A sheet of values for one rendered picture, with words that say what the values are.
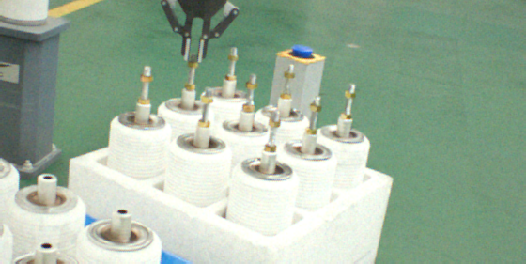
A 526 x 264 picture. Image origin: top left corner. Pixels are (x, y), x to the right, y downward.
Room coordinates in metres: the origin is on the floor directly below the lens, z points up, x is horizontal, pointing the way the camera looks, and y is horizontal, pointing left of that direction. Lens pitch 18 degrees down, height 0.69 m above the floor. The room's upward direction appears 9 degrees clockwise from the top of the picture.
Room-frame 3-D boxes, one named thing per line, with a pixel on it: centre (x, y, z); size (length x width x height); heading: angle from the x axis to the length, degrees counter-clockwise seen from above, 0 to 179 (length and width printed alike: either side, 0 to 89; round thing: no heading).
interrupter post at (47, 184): (0.87, 0.24, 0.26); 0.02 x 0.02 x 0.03
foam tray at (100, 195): (1.24, 0.03, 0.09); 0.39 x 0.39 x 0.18; 60
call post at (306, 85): (1.53, -0.05, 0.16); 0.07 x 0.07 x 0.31; 60
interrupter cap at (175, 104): (1.30, 0.13, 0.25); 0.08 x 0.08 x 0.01
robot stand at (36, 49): (1.52, 0.50, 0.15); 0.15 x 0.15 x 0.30; 81
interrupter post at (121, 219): (0.81, 0.14, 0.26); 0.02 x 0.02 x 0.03
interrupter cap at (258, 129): (1.24, 0.03, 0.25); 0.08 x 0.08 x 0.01
